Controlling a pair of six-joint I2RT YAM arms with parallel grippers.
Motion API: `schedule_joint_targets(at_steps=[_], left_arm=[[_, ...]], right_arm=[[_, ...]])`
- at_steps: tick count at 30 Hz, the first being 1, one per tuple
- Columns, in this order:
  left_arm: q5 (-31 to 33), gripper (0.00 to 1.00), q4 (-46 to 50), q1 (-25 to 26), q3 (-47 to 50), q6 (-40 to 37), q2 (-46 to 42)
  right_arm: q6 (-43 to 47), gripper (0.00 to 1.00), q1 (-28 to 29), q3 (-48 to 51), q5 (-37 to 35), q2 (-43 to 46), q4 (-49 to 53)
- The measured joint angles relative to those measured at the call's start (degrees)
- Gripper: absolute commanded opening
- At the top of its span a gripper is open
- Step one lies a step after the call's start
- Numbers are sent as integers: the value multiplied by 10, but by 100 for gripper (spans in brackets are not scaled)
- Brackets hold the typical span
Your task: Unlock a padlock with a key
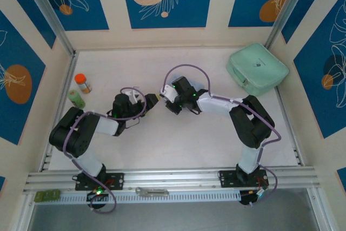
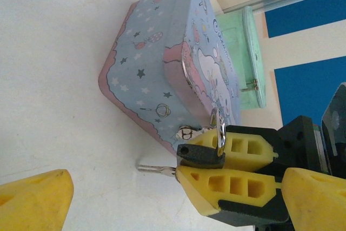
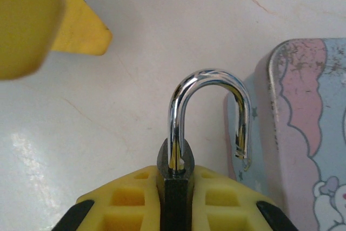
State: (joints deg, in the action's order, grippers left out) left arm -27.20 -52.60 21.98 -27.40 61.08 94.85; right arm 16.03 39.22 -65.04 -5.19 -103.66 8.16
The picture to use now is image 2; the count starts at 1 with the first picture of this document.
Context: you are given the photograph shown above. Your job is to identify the dark grey padlock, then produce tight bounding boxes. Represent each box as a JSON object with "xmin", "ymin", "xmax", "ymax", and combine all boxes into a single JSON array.
[{"xmin": 176, "ymin": 107, "xmax": 227, "ymax": 170}]

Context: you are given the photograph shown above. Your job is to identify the silver padlock key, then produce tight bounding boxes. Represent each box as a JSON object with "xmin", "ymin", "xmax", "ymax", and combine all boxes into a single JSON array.
[{"xmin": 137, "ymin": 162, "xmax": 179, "ymax": 180}]

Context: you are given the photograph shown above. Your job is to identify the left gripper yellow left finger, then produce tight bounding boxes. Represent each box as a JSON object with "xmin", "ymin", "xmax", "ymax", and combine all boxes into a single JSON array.
[{"xmin": 0, "ymin": 168, "xmax": 75, "ymax": 231}]

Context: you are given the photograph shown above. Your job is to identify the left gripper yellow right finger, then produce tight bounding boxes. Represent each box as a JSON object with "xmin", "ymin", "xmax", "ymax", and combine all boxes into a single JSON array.
[{"xmin": 281, "ymin": 167, "xmax": 346, "ymax": 231}]

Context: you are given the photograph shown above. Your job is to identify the blue cartoon tin box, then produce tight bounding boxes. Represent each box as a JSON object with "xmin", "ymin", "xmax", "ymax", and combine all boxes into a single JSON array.
[{"xmin": 97, "ymin": 0, "xmax": 242, "ymax": 159}]

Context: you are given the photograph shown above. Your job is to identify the mint green zip pouch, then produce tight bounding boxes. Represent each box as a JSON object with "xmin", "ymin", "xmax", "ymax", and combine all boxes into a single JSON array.
[{"xmin": 216, "ymin": 5, "xmax": 268, "ymax": 110}]

